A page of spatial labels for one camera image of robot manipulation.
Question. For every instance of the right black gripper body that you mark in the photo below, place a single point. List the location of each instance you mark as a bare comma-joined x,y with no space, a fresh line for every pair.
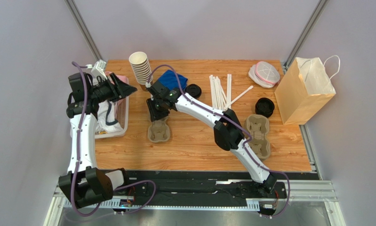
157,114

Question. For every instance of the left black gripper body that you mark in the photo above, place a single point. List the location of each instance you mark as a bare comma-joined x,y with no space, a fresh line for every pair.
110,93

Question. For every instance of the single pulp cup carrier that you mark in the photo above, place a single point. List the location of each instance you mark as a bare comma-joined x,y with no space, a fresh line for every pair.
159,131

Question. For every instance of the black cup lid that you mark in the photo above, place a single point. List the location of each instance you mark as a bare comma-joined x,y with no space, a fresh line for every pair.
193,90

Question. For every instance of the brown paper bag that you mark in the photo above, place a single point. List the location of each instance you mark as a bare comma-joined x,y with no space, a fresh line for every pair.
304,89

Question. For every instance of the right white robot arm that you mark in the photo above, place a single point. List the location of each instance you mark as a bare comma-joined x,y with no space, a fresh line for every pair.
229,135

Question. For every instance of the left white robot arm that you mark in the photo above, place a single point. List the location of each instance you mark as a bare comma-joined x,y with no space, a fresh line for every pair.
85,184

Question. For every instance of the pink cloth item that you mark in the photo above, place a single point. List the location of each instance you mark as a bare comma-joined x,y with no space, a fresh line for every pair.
120,77

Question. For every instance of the white plastic basket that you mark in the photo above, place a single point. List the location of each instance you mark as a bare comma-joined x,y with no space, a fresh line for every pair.
104,97

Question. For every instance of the blue folded cloth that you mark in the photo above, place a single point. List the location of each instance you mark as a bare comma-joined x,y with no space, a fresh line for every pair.
169,80

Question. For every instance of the stack of paper cups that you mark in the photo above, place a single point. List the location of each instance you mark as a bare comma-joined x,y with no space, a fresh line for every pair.
141,68

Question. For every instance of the white crumpled garment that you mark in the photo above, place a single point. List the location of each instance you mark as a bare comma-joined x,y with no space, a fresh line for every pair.
107,121

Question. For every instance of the stack of black lids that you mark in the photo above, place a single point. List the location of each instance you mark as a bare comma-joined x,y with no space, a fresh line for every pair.
264,107

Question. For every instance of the white pink mesh pouch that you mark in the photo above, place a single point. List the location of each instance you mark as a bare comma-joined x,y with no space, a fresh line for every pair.
264,74

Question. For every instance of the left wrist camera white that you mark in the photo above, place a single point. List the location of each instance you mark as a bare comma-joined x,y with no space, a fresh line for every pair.
98,69

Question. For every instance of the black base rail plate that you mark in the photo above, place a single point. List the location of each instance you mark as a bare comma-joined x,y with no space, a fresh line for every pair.
196,188

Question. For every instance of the left aluminium frame post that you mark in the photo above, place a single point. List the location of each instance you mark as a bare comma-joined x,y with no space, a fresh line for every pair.
73,8

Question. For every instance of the aluminium frame post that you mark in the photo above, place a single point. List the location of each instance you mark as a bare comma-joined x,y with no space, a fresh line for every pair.
306,31
73,8

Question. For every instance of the right aluminium frame post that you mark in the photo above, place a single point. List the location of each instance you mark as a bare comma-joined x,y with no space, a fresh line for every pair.
306,31

